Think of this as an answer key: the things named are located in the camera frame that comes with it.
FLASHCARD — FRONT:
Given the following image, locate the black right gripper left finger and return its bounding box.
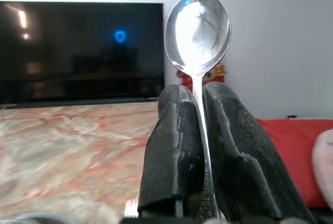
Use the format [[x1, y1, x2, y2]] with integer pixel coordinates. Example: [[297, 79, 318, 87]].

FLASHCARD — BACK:
[[137, 84, 205, 219]]

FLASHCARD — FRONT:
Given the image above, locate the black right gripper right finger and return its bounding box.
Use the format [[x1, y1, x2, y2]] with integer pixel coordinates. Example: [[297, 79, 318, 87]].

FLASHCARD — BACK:
[[202, 82, 315, 223]]

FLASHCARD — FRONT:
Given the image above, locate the silver metal spoon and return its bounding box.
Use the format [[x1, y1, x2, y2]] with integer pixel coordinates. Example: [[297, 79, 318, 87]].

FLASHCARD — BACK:
[[163, 0, 232, 221]]

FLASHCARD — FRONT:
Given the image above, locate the red cloth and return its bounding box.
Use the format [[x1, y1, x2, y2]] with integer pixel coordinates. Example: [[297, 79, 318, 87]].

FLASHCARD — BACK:
[[254, 118, 333, 208]]

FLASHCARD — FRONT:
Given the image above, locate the pink white cushion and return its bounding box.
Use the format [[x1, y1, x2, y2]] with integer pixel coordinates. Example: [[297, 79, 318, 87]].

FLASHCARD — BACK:
[[312, 129, 333, 204]]

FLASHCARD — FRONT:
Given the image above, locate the red and gold ornament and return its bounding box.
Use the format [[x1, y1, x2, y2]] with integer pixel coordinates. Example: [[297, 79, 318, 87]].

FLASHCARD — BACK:
[[176, 62, 227, 87]]

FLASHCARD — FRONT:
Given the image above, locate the black flat screen television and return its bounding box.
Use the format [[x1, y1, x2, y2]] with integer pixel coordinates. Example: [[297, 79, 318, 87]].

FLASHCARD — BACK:
[[0, 1, 165, 107]]

